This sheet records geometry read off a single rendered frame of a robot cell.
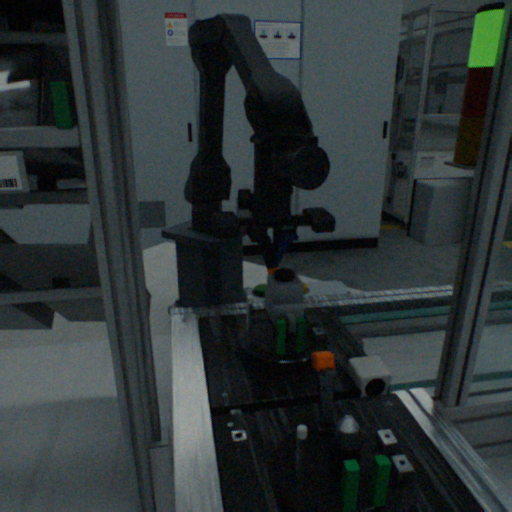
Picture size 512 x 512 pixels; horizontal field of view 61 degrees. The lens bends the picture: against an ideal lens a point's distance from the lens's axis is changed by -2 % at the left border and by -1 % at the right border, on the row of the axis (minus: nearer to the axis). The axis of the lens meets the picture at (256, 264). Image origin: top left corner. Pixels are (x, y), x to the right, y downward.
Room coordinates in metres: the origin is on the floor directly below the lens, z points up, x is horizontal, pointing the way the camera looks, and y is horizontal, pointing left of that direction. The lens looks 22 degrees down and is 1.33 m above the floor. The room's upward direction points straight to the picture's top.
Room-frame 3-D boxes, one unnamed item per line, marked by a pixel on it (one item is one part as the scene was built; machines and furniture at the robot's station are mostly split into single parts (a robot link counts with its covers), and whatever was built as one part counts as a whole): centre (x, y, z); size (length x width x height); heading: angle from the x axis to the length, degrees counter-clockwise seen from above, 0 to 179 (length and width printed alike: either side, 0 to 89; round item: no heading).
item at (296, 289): (0.57, -0.04, 1.06); 0.08 x 0.04 x 0.07; 11
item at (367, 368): (0.50, -0.15, 0.97); 0.05 x 0.05 x 0.04; 11
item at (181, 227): (0.91, 0.10, 0.96); 0.15 x 0.15 x 0.20; 56
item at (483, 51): (0.50, -0.25, 1.38); 0.05 x 0.05 x 0.05
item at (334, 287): (0.80, -0.08, 0.93); 0.21 x 0.07 x 0.06; 101
